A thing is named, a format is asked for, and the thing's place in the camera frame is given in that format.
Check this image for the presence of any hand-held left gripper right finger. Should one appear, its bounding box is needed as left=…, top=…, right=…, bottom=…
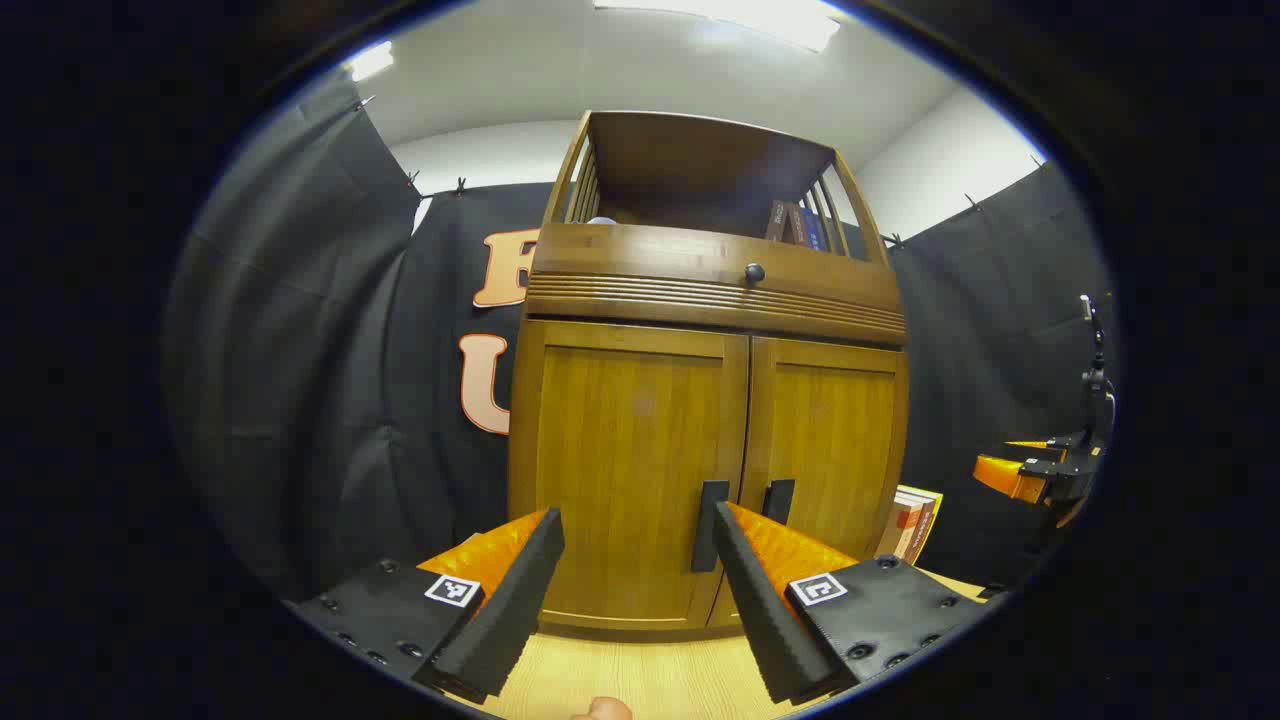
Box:
left=712, top=500, right=991, bottom=706

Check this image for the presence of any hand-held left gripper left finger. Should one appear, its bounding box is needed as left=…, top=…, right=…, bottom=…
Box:
left=285, top=507, right=566, bottom=706

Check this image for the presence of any wooden double-door shoe cabinet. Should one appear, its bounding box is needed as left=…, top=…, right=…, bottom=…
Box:
left=505, top=110, right=911, bottom=641

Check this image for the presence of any yellow standing book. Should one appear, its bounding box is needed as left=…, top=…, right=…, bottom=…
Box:
left=897, top=485, right=944, bottom=531

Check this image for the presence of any brown standing book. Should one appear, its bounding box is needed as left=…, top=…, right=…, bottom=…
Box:
left=905, top=497, right=936, bottom=566

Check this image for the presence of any black backdrop cloth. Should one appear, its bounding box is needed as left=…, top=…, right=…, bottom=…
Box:
left=165, top=70, right=1116, bottom=601

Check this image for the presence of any wooden drawer with black knob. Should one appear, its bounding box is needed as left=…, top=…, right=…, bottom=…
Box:
left=527, top=225, right=906, bottom=346

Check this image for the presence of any large ceiling light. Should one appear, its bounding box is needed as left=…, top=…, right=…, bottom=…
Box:
left=595, top=0, right=841, bottom=51

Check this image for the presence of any small ceiling light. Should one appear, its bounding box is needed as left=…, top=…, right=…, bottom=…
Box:
left=345, top=42, right=396, bottom=81

